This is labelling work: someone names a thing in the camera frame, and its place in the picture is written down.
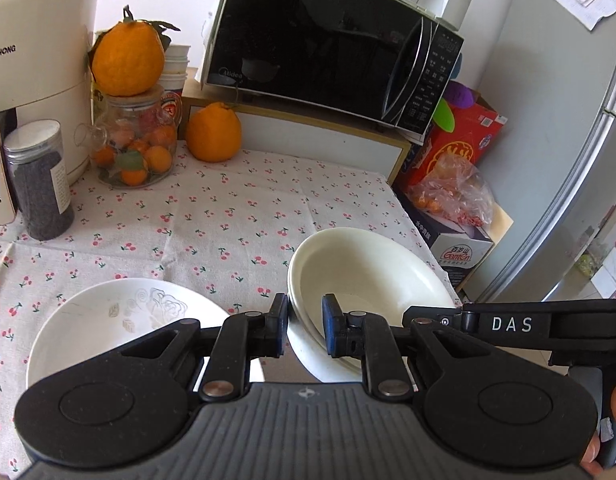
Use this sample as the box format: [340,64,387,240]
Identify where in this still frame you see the small white speckled bowl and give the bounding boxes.
[286,226,457,331]

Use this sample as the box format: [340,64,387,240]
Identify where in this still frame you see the cherry print tablecloth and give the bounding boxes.
[0,148,434,478]

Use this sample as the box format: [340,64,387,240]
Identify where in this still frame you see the white rose plate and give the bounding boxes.
[25,277,267,391]

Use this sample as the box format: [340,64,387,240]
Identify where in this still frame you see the jar of dark seeds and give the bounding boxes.
[3,119,74,240]

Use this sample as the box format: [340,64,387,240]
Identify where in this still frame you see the person's right hand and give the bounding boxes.
[581,388,616,479]

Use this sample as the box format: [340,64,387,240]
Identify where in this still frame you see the plastic bag of oranges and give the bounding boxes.
[405,153,494,228]

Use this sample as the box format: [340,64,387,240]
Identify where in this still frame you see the silver refrigerator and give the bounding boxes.
[462,0,616,301]

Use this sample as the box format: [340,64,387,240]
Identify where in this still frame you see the cream bowl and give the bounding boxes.
[289,275,369,356]

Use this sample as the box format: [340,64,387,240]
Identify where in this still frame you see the glass jar of kumquats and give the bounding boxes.
[75,84,179,188]

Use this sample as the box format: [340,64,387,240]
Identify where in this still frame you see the red gift box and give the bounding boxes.
[393,99,507,192]

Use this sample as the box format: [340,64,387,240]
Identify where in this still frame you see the black microwave oven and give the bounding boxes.
[201,0,464,144]

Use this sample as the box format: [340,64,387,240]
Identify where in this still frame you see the stack of paper cups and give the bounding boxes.
[158,44,189,94]

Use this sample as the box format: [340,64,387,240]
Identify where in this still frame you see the white wooden framed shelf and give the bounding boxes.
[180,68,410,182]

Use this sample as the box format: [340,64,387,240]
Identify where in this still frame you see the Ganten water carton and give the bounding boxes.
[396,191,494,289]

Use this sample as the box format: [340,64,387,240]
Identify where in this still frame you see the large orange near microwave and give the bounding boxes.
[185,102,242,162]

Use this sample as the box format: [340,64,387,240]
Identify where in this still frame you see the white Changhong air fryer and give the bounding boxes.
[0,0,96,226]

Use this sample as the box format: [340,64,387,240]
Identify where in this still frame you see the green purple plush toy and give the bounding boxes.
[433,54,476,133]

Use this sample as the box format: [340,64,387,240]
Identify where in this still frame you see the large orange on jar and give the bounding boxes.
[88,4,180,98]

